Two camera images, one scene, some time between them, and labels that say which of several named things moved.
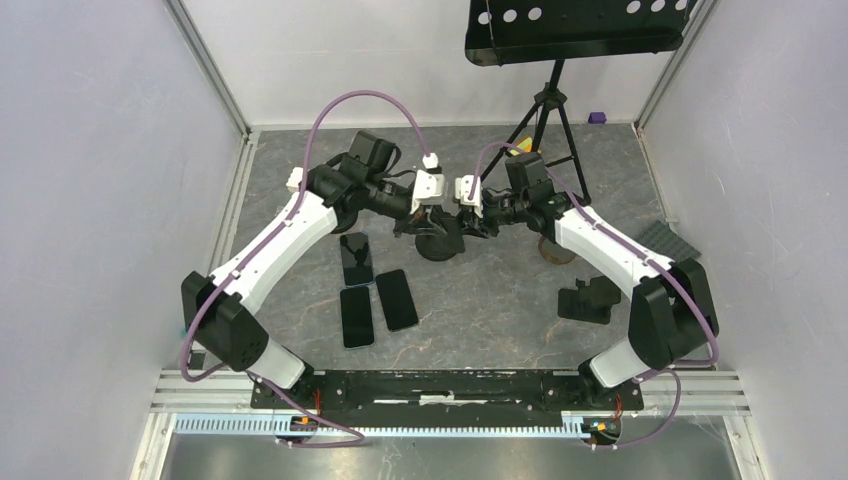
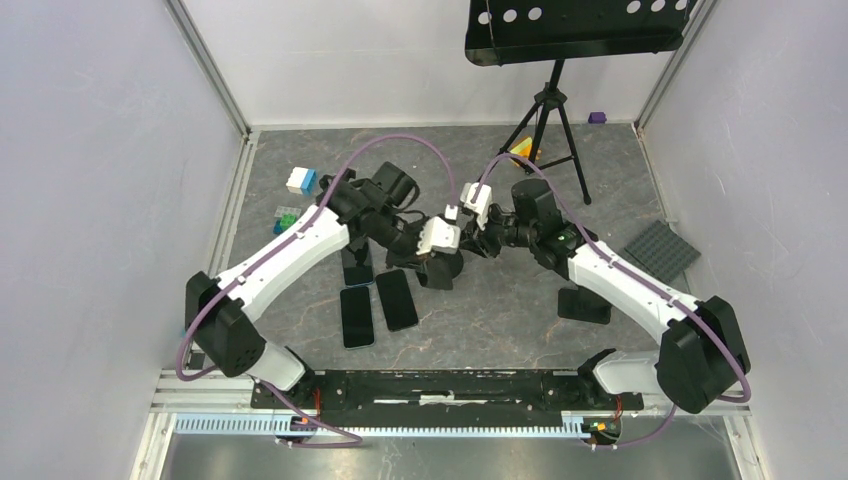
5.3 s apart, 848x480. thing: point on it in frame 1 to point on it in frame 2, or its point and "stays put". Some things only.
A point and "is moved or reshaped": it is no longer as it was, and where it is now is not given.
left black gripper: (420, 222) to (417, 263)
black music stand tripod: (501, 33) stays put
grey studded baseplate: (659, 238) stays put
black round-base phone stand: (443, 246) is moved or reshaped
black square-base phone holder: (589, 303) stays put
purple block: (597, 118) stays put
